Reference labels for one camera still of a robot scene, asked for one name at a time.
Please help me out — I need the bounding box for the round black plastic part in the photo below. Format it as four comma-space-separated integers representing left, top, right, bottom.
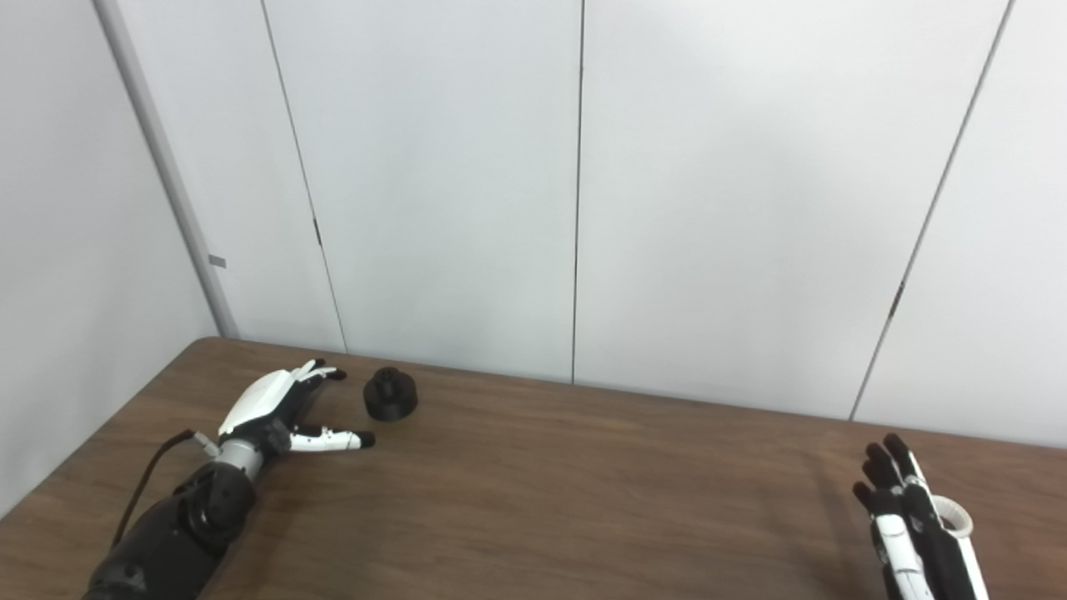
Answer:
363, 367, 419, 421

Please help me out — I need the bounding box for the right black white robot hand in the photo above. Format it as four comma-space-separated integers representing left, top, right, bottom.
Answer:
852, 433, 993, 600

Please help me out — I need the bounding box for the gray wall corner post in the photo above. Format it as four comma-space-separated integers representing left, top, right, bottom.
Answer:
92, 0, 240, 339

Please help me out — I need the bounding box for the white plastic ring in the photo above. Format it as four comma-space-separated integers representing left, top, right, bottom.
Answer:
930, 495, 974, 539

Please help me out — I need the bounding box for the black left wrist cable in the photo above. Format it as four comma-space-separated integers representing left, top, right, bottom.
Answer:
112, 429, 220, 548

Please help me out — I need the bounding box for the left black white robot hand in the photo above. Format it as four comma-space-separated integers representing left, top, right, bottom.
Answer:
217, 358, 377, 458

